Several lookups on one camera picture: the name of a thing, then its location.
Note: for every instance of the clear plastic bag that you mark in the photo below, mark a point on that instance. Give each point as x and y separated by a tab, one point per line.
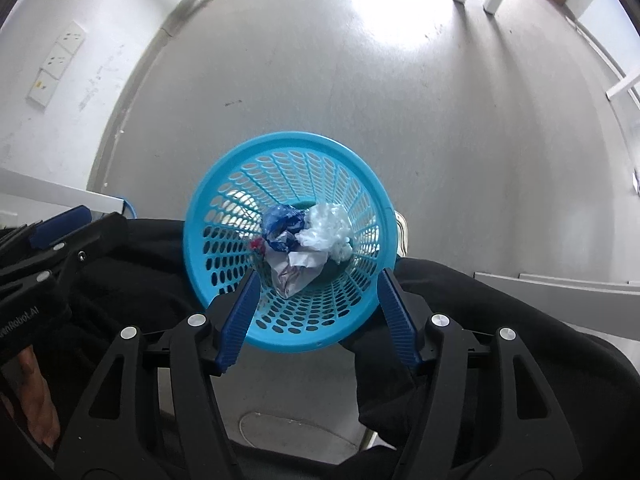
327	232

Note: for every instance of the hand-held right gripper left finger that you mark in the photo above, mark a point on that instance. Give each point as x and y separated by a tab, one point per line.
240	320

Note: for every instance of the white wall socket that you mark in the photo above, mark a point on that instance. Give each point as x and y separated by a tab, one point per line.
72	37
42	89
56	61

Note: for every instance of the blue wrapper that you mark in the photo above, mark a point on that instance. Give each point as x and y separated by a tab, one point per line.
285	225

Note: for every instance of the person's black trousers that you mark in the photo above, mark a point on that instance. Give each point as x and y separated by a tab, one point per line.
500	335

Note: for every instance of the white curved bar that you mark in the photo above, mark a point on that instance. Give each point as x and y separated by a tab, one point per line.
402	232

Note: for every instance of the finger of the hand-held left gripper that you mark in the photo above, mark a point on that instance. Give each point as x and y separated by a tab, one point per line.
60	225
85	242

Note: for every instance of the white frame bar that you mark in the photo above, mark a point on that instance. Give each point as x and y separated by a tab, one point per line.
624	85

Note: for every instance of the white paper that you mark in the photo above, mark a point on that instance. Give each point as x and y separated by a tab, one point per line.
295	272

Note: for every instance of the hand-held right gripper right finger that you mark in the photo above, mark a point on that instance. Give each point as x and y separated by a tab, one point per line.
397	320

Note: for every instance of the clear wrapper with red print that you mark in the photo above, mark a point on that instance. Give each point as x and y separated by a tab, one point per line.
258	246

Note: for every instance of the white table panel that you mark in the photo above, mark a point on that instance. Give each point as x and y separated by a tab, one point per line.
550	292
60	194

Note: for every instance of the person's left hand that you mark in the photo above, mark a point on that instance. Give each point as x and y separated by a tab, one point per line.
30	400

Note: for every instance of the blue plastic mesh basket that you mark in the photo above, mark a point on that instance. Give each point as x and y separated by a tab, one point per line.
295	139

